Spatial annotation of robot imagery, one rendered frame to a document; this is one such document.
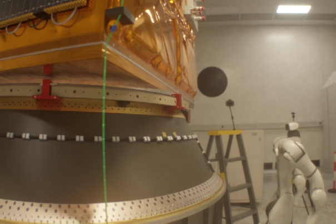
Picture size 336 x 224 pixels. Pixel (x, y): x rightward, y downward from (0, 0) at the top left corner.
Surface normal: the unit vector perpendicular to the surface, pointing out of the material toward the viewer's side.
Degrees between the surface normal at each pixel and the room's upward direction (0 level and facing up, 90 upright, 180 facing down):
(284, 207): 89
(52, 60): 90
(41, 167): 62
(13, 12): 90
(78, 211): 43
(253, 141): 90
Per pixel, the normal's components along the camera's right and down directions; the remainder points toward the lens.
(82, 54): -0.25, -0.12
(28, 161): 0.14, -0.57
